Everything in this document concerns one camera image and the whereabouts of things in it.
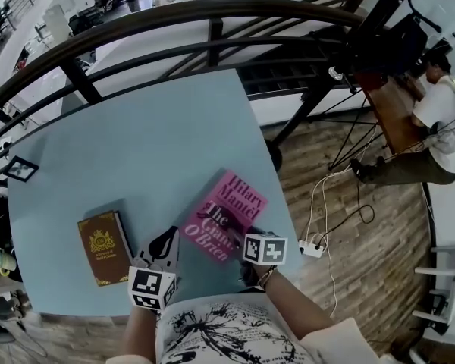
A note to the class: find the white power strip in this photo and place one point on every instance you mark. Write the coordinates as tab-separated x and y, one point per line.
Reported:
310	248

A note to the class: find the black picture frame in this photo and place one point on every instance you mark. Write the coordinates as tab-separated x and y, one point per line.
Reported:
21	169

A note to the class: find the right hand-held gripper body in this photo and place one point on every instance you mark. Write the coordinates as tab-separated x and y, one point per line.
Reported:
264	249

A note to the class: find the pink book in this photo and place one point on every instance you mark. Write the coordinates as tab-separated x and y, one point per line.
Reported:
233	199

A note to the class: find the person's left forearm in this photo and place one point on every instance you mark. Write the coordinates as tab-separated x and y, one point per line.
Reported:
140	336

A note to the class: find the brown wooden desk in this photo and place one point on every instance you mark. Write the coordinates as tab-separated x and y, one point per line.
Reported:
388	104

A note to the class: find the person's right forearm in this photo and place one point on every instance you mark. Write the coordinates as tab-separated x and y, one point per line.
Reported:
292	302

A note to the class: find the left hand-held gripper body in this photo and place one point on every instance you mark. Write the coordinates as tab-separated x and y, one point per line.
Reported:
151	284

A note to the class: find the brown book with gold print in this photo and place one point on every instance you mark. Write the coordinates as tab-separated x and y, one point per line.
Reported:
104	246

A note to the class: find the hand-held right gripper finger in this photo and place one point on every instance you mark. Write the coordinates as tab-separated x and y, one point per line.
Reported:
218	221

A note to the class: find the white stool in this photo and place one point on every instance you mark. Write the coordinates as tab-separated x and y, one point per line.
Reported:
449	279

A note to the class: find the potted plant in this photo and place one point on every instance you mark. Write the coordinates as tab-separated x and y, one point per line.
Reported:
2	256

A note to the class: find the white shirt with black print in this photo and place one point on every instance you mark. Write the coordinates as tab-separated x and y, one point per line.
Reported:
227	332

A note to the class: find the black railing with wooden handrail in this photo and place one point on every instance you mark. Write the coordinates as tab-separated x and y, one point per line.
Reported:
144	21

